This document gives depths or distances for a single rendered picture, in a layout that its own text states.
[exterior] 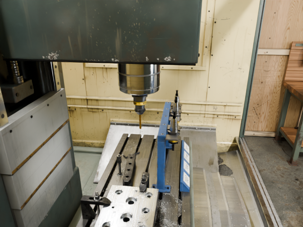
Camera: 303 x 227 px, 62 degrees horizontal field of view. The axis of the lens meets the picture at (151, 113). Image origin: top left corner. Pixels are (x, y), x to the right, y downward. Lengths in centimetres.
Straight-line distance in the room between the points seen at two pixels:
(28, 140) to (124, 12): 62
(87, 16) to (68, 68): 136
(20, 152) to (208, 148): 138
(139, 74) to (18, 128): 48
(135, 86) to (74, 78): 133
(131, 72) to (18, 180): 59
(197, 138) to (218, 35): 80
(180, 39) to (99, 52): 26
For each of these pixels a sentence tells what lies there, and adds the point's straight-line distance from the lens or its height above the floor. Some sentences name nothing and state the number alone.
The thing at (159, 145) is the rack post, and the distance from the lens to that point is 122.
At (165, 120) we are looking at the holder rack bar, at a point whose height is 123.
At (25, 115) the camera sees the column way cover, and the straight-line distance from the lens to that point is 107.
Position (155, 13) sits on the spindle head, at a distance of 79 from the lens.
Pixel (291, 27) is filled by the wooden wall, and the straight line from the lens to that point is 377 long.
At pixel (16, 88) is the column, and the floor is 150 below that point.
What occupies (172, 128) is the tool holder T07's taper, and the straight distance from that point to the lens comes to 123.
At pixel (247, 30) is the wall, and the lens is 196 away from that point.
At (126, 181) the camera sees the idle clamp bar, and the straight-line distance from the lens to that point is 134.
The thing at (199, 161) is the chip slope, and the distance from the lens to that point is 195.
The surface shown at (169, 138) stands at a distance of 120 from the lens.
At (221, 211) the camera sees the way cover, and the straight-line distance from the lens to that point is 152.
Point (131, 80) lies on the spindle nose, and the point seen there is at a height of 156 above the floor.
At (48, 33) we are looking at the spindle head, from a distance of 89.
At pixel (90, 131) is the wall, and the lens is 231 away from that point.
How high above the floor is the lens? 179
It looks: 23 degrees down
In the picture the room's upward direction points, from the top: straight up
